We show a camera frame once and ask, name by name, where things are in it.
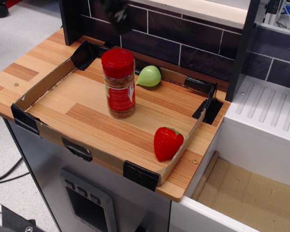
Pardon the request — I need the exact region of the dark shelf post right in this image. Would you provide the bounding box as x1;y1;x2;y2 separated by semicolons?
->
225;0;260;102

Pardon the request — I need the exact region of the dark shelf post left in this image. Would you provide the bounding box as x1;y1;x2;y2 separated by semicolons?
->
59;0;83;46

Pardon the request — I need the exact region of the green toy pear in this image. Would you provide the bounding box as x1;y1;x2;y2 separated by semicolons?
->
136;65;161;87

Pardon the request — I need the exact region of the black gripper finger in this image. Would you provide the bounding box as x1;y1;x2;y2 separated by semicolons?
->
101;0;132;34

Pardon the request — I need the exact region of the grey oven control panel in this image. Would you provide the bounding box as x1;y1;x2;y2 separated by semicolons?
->
59;169;118;232

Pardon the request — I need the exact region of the red toy strawberry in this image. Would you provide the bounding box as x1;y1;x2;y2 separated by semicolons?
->
154;127;184;161

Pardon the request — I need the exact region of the dark shelf post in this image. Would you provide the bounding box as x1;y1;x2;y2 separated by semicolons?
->
59;0;83;46
225;0;260;102

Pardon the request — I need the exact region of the white ribbed sink drainer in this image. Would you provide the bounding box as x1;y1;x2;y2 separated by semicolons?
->
225;76;290;144

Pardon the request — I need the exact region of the black floor cable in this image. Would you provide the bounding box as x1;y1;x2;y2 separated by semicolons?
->
0;157;30;186

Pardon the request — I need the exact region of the taped cardboard fence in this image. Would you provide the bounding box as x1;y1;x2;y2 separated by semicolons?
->
11;42;229;192

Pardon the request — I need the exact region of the red-lidded spice bottle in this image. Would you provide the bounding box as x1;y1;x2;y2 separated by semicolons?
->
101;48;136;118

